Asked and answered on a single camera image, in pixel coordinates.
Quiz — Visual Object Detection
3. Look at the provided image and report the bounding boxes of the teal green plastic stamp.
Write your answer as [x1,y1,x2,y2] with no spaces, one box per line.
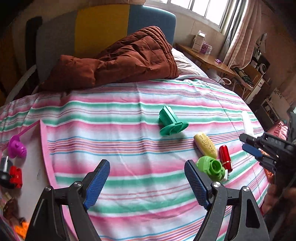
[159,105,189,136]

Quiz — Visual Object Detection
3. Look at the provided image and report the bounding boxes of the pink curtain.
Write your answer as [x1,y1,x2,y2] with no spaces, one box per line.
[224,1,261,68]

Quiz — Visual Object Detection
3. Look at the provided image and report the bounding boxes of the striped bed sheet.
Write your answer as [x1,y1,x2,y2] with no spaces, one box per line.
[1,75,268,240]

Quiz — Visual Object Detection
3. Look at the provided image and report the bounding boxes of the pink white tray box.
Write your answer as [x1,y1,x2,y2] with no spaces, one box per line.
[11,120,60,221]

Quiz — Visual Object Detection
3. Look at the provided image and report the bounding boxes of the black rolled mat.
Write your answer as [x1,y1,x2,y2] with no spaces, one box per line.
[25,16,43,70]

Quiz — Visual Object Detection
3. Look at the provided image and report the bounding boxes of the person right hand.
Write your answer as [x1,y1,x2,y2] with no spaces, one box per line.
[262,184,296,215]

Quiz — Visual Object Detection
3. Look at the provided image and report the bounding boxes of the white small box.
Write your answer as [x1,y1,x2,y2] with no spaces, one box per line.
[192,31,206,53]

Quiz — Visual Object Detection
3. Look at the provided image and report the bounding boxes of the red lipstick tube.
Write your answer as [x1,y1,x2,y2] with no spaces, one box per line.
[219,145,233,173]

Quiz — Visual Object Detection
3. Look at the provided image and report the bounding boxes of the purple small box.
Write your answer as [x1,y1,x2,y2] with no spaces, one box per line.
[200,42,212,55]

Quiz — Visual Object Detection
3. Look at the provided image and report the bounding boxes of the lime green plug adapter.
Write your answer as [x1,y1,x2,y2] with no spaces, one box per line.
[196,156,228,182]

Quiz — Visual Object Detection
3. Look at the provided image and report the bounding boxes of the wooden bedside shelf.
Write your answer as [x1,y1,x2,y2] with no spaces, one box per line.
[175,43,236,77]

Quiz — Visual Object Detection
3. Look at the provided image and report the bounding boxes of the orange linked cubes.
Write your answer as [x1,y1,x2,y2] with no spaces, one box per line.
[14,221,29,240]

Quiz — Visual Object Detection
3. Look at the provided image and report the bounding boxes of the grey yellow blue headboard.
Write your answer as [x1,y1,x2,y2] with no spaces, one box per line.
[36,4,176,81]

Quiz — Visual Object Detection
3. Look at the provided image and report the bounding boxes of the brown massage comb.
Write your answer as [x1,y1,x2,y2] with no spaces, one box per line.
[2,192,27,225]

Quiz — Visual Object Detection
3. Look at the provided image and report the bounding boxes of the purple plastic funnel toy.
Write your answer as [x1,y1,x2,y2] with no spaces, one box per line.
[8,135,27,158]

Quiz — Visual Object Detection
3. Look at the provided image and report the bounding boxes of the yellow patterned oval case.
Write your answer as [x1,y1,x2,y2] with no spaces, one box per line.
[194,133,218,159]

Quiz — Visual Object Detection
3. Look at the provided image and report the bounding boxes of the rust brown quilt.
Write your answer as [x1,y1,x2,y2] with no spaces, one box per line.
[41,26,179,92]

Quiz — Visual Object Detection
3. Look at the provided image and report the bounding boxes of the red building block piece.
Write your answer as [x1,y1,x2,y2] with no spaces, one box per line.
[10,166,23,189]

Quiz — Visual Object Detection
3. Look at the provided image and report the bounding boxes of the black thread spool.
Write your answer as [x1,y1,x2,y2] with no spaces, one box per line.
[0,156,15,189]

